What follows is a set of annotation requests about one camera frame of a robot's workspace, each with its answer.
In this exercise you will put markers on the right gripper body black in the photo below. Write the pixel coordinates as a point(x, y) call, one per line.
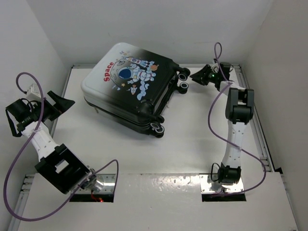
point(212, 76)

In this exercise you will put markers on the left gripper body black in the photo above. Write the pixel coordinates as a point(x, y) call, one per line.
point(49, 112)

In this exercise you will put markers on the grey lined suitcase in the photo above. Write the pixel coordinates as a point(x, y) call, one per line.
point(133, 86)

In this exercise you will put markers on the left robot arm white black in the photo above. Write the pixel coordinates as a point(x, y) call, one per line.
point(57, 164)

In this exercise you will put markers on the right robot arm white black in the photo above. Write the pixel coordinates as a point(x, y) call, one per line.
point(238, 112)

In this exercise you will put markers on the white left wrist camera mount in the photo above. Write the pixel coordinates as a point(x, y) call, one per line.
point(32, 91)

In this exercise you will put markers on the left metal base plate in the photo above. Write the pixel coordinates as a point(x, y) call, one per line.
point(104, 183)

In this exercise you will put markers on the metal base plate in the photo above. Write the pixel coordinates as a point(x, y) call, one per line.
point(209, 187)
point(104, 183)

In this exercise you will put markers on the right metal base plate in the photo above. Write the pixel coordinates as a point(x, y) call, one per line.
point(209, 187)

